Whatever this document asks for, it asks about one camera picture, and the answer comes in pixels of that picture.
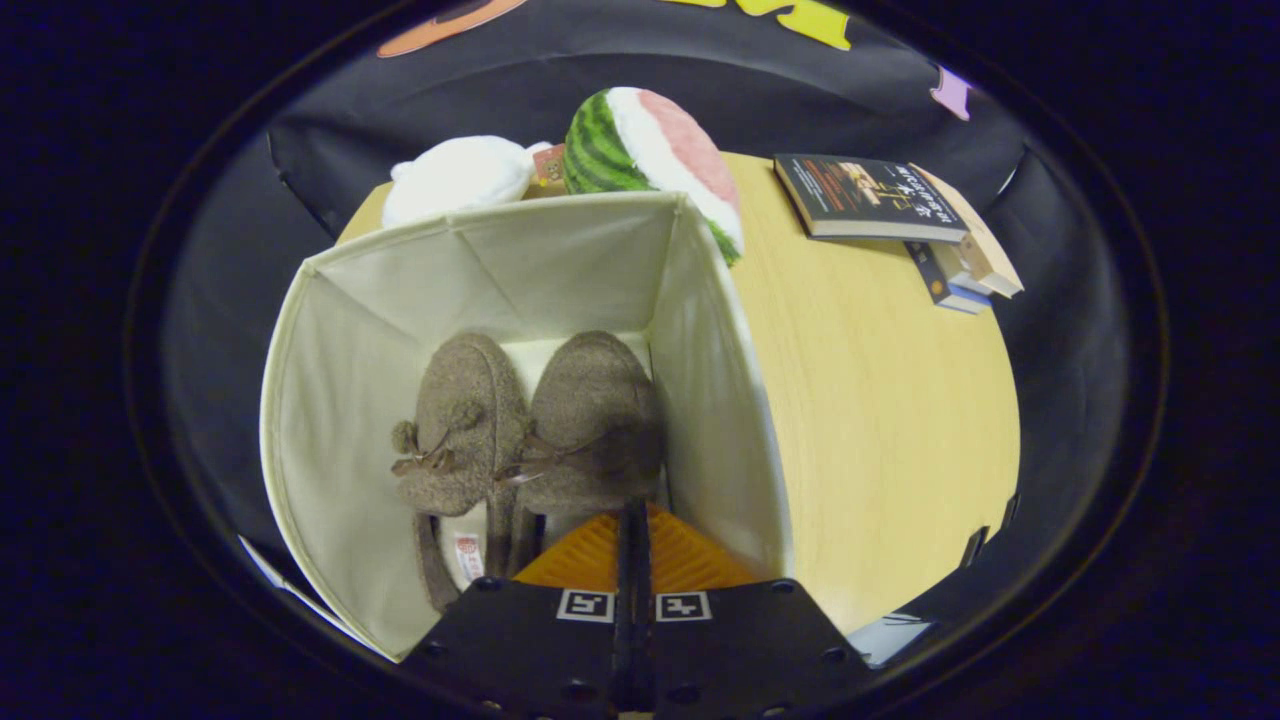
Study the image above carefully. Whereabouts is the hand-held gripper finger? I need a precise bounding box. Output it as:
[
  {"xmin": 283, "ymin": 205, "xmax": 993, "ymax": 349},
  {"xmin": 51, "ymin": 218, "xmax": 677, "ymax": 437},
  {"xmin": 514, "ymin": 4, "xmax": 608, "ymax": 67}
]
[
  {"xmin": 636, "ymin": 503, "xmax": 876, "ymax": 720},
  {"xmin": 398, "ymin": 505, "xmax": 638, "ymax": 720}
]

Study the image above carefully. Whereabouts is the brown fuzzy shoe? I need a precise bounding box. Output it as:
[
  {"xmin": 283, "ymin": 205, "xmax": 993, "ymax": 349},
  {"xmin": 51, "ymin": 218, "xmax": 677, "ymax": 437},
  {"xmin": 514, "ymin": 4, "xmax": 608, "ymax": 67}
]
[
  {"xmin": 390, "ymin": 332, "xmax": 531, "ymax": 613},
  {"xmin": 497, "ymin": 330, "xmax": 666, "ymax": 576}
]

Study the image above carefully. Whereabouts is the grey fabric storage box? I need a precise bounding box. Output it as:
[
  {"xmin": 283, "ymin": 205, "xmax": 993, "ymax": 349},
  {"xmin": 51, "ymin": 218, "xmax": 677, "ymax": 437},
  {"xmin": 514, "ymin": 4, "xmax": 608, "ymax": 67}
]
[{"xmin": 258, "ymin": 190, "xmax": 796, "ymax": 663}]

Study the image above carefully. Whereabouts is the blue cover book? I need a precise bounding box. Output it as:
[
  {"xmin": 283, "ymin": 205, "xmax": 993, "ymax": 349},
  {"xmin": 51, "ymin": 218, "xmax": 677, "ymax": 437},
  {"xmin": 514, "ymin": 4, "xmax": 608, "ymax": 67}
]
[{"xmin": 905, "ymin": 240, "xmax": 991, "ymax": 316}]

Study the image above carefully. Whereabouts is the white cover book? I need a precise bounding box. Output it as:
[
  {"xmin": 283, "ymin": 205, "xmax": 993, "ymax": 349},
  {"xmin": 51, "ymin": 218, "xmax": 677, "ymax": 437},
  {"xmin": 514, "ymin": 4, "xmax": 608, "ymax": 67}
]
[{"xmin": 930, "ymin": 262, "xmax": 991, "ymax": 298}]

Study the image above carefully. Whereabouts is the black cover book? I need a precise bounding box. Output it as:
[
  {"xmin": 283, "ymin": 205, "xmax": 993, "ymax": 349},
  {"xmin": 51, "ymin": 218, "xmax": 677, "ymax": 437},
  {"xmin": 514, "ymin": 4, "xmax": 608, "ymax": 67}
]
[{"xmin": 773, "ymin": 153, "xmax": 969, "ymax": 246}]

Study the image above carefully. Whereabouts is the white plush toy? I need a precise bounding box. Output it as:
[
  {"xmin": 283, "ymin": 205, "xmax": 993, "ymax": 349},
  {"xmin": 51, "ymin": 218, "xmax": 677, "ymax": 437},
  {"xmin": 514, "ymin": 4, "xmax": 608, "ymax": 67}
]
[{"xmin": 380, "ymin": 135, "xmax": 553, "ymax": 229}]

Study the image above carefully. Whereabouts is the watermelon slice plush toy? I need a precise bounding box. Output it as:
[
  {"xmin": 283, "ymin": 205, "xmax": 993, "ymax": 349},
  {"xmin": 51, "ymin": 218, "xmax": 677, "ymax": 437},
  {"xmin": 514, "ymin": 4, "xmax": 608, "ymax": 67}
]
[{"xmin": 562, "ymin": 87, "xmax": 746, "ymax": 268}]

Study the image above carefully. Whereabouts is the beige cover book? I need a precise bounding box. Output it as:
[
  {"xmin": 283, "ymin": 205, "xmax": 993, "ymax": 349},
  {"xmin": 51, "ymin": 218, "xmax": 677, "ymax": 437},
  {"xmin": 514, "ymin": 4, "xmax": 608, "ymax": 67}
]
[{"xmin": 905, "ymin": 165, "xmax": 1026, "ymax": 299}]

